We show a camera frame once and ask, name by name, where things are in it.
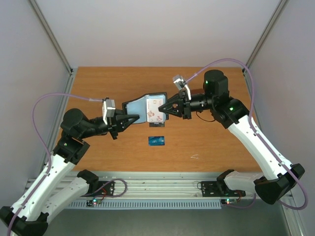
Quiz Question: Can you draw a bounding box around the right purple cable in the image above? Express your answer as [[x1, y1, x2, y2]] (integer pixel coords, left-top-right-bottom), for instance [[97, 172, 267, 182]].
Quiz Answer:
[[183, 58, 309, 211]]

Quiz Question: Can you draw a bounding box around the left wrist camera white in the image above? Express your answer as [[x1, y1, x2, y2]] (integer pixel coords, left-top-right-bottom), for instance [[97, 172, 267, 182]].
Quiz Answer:
[[102, 98, 116, 125]]

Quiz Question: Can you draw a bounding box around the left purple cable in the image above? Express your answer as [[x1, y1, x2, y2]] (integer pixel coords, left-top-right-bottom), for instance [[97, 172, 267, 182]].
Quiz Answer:
[[6, 92, 105, 236]]

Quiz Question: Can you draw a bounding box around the black VIP credit card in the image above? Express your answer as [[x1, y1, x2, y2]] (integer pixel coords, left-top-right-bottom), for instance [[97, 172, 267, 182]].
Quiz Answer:
[[149, 122, 165, 127]]

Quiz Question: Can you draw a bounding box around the right corner aluminium post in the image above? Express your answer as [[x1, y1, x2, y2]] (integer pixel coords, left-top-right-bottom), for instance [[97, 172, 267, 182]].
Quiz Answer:
[[242, 0, 290, 76]]

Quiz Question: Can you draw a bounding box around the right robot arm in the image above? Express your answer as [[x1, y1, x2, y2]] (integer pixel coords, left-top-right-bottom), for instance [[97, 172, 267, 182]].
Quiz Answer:
[[159, 70, 305, 205]]

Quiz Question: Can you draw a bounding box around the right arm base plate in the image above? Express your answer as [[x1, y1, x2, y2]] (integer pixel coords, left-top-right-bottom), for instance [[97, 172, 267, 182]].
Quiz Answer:
[[197, 181, 246, 198]]

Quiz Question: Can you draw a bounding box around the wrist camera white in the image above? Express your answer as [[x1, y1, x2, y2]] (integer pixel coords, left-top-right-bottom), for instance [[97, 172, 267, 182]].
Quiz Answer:
[[102, 98, 116, 125], [172, 75, 191, 100]]

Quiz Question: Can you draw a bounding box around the white floral credit card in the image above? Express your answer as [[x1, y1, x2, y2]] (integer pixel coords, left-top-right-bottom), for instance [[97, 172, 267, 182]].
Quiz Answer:
[[146, 98, 164, 123]]

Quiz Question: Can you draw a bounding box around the purple cable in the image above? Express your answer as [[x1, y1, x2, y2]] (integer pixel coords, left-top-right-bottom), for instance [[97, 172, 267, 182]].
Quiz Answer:
[[6, 92, 105, 236], [183, 58, 309, 211]]

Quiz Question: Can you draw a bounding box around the aluminium rail frame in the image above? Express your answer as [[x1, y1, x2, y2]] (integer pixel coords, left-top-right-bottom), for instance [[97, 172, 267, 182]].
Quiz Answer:
[[27, 171, 293, 200]]

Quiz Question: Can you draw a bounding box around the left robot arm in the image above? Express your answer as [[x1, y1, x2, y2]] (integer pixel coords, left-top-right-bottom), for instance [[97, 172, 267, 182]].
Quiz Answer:
[[0, 108, 139, 236]]

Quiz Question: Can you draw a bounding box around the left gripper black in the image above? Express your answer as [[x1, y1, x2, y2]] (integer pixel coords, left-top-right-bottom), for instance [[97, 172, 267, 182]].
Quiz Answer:
[[79, 109, 139, 139]]

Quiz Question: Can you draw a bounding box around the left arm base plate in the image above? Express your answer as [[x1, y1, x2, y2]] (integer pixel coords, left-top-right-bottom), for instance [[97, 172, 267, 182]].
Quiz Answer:
[[82, 181, 115, 197]]

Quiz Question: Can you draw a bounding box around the corner aluminium post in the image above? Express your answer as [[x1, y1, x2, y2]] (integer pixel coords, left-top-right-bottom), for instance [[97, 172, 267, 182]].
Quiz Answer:
[[242, 0, 290, 76], [28, 0, 74, 77]]

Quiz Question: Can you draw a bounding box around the blue credit card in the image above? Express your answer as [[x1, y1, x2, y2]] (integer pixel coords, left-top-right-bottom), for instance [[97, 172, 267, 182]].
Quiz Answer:
[[148, 136, 165, 147]]

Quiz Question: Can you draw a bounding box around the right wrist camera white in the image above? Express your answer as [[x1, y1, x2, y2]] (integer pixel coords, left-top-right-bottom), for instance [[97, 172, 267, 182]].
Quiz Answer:
[[172, 75, 191, 100]]

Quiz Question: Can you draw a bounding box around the grey slotted cable duct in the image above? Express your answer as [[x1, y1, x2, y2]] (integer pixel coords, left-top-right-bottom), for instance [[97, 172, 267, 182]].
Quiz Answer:
[[66, 199, 221, 210]]

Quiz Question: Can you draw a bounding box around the left corner aluminium post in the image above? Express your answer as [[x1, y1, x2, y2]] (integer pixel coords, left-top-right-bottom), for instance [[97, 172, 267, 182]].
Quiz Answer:
[[28, 0, 74, 77]]

